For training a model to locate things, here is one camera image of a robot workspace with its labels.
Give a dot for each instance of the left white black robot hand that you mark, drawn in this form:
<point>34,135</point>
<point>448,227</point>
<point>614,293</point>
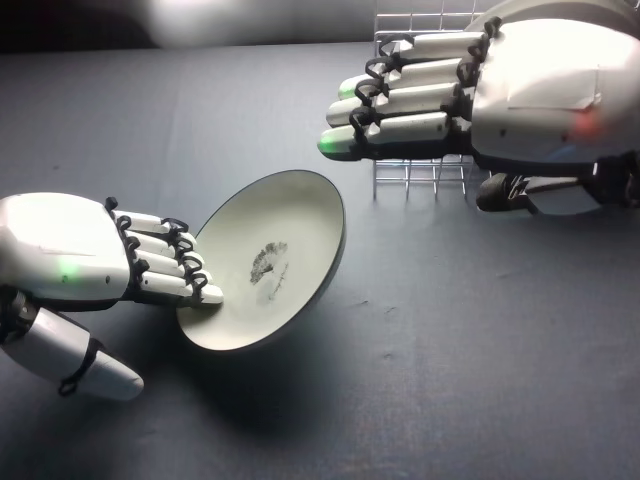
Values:
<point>50,250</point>

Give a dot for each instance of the grey table cloth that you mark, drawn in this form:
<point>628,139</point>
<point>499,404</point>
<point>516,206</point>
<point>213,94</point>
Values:
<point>450,325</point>

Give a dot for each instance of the white plate with grey print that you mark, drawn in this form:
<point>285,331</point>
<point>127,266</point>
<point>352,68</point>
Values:
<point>280,225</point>

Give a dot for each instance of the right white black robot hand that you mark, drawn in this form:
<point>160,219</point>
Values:
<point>540,90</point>

